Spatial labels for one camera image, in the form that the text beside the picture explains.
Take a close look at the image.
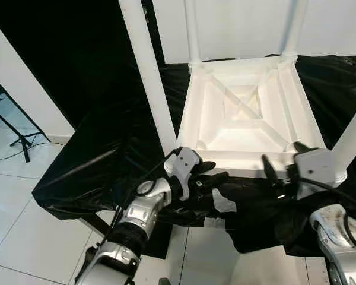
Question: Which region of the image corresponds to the black shiny table cover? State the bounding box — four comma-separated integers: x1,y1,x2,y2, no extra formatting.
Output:
33,55,356,257

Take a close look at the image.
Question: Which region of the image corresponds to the black work table leg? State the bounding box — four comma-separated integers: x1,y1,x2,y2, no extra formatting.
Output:
77,215,113,235

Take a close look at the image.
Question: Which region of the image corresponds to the black tripod stand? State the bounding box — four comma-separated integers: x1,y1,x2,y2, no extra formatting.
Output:
0,95,48,162

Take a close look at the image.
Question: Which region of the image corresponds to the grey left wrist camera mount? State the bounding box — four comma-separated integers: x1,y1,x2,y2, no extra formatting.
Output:
170,147,202,200

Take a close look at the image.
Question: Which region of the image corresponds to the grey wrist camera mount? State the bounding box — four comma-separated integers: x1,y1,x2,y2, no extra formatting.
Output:
170,147,202,200
294,148,335,200

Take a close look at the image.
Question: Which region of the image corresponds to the white work table frame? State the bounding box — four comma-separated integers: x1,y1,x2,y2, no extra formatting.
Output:
209,193,237,229

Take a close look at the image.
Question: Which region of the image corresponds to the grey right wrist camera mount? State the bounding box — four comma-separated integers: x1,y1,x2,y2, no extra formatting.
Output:
294,148,335,200

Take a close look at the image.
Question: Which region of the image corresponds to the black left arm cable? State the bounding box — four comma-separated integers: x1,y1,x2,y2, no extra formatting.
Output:
106,151,180,238

